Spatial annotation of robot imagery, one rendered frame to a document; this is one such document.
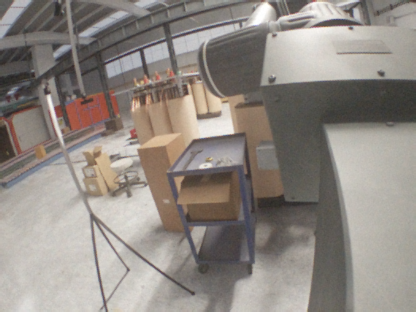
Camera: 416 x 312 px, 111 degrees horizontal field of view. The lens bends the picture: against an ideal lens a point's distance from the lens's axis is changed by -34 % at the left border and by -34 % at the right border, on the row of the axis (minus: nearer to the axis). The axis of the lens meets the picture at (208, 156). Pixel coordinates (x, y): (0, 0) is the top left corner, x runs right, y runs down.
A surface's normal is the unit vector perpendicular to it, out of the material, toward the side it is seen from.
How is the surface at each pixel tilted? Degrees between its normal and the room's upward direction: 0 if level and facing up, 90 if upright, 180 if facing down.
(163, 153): 90
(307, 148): 120
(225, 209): 90
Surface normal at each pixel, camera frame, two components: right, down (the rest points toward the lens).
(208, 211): -0.21, 0.38
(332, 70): -0.37, -0.60
